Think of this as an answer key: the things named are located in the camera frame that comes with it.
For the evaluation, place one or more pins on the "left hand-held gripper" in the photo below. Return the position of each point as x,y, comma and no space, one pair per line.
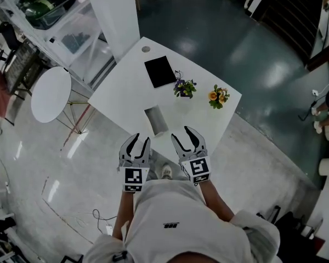
133,177

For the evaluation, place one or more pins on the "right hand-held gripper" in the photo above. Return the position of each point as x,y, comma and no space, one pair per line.
198,168

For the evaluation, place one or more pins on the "person's right forearm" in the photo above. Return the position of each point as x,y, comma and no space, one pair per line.
214,201

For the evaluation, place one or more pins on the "person's left forearm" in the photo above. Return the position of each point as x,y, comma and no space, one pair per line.
123,215

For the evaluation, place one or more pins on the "person's white shoe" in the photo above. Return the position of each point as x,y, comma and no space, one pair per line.
166,171

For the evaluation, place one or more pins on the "orange potted flowers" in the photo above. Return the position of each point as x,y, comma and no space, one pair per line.
218,97

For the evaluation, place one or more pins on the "purple potted flowers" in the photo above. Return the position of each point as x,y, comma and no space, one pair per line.
185,88

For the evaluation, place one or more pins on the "white square table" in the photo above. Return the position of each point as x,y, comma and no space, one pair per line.
126,92

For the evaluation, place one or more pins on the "person's white shirt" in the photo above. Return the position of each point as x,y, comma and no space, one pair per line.
181,210

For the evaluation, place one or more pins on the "white power strip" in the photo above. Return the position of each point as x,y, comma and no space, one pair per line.
108,229

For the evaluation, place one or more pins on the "black cloth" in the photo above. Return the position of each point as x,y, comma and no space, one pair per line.
160,71

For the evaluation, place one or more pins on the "round white side table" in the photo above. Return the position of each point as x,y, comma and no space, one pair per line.
50,94

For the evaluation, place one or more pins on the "black office chair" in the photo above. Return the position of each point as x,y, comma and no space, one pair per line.
288,223

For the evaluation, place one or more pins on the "white metal shelving rack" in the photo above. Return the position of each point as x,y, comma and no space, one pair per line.
65,45

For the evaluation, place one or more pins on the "clear plastic storage bin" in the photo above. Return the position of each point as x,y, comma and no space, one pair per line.
76,35

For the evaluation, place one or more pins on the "white power adapter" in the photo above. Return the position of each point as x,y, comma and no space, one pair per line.
314,92

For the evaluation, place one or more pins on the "dark wooden side table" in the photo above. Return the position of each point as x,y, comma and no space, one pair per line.
22,67

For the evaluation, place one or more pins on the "dark wooden staircase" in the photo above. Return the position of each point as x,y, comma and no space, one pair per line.
288,18

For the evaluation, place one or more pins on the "dark green helmet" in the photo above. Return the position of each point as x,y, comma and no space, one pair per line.
39,10

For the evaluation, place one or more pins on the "black bin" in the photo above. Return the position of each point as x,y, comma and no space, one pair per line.
8,35

